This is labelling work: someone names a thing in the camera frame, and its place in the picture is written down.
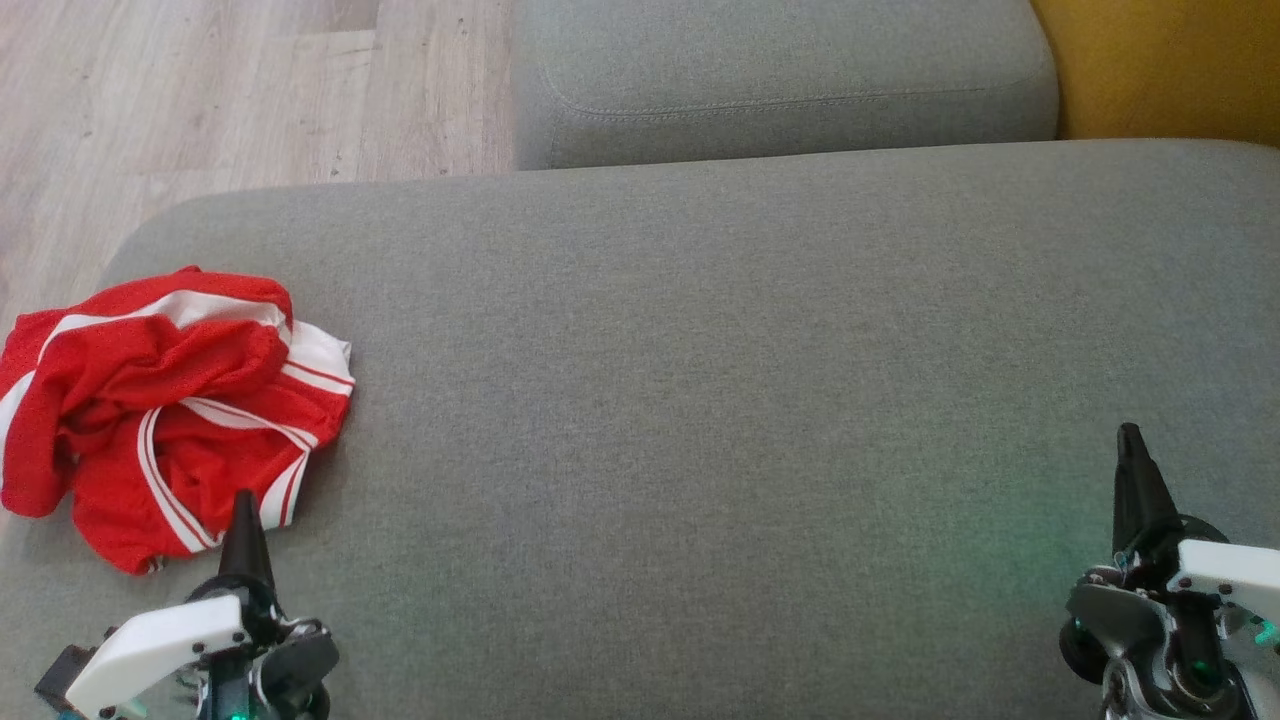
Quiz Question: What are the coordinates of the grey stitched sofa cushion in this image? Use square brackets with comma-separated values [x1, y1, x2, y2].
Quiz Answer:
[510, 0, 1061, 171]

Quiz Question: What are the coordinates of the large grey sofa seat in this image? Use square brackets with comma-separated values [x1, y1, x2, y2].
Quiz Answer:
[0, 138, 1280, 720]

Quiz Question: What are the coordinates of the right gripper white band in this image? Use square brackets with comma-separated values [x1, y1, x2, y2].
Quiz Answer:
[1060, 422, 1280, 720]

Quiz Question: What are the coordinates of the red white basketball jersey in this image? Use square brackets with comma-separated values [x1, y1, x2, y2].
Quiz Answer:
[0, 265, 357, 577]

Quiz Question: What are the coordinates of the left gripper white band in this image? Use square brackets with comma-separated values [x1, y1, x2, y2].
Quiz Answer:
[62, 489, 341, 720]

